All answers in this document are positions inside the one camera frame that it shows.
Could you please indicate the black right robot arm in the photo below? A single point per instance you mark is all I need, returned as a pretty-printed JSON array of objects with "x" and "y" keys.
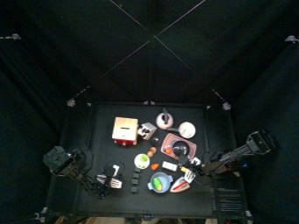
[{"x": 241, "y": 150}]

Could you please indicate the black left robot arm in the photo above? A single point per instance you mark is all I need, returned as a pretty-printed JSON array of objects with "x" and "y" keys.
[{"x": 58, "y": 160}]

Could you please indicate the blue toy pot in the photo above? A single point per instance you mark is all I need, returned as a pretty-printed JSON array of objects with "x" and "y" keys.
[{"x": 166, "y": 178}]

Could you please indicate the yellow toy piece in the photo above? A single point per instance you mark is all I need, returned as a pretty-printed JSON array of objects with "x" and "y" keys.
[{"x": 185, "y": 169}]

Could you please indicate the black round pan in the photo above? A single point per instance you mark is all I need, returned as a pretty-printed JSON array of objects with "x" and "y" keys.
[{"x": 110, "y": 169}]

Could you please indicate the white toy utensil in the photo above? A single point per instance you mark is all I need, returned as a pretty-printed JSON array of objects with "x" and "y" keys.
[{"x": 115, "y": 169}]

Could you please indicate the dark grey cube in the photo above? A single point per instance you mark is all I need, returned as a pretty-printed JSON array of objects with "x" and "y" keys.
[
  {"x": 136, "y": 175},
  {"x": 137, "y": 170},
  {"x": 136, "y": 181},
  {"x": 134, "y": 189}
]

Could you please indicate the white toy block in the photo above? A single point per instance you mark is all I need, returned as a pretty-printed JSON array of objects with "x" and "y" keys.
[{"x": 170, "y": 166}]

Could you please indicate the orange toy tomato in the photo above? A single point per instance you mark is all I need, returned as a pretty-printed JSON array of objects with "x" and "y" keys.
[{"x": 169, "y": 151}]

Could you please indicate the green yellow toy corn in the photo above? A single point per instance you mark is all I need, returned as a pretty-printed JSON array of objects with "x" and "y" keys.
[{"x": 157, "y": 183}]

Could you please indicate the white round plate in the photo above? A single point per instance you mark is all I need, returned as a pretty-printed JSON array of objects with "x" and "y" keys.
[{"x": 140, "y": 163}]

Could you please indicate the orange toy carrot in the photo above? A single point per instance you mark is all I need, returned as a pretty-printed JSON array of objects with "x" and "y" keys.
[{"x": 156, "y": 166}]

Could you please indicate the pink toy tray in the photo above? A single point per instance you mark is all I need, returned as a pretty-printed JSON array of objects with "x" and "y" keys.
[{"x": 169, "y": 140}]

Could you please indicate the green toy vegetable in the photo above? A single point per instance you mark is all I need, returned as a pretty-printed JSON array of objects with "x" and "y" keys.
[{"x": 145, "y": 158}]

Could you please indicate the white text label sticker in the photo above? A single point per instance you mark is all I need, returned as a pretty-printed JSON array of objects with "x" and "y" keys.
[{"x": 229, "y": 198}]

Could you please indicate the brown toy egg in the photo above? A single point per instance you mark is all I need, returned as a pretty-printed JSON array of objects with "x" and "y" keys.
[
  {"x": 154, "y": 149},
  {"x": 150, "y": 154}
]

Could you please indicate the small black ball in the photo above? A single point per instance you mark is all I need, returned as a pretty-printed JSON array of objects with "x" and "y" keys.
[{"x": 156, "y": 141}]

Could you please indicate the wooden toy toaster red base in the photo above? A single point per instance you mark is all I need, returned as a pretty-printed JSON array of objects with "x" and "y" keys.
[{"x": 126, "y": 130}]

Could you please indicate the grey frame corner clamp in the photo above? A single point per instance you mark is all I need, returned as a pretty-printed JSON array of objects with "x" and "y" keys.
[
  {"x": 226, "y": 106},
  {"x": 15, "y": 36},
  {"x": 71, "y": 102},
  {"x": 292, "y": 38}
]

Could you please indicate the grey frame middle clamp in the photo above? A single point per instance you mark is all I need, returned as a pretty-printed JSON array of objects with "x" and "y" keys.
[{"x": 149, "y": 102}]

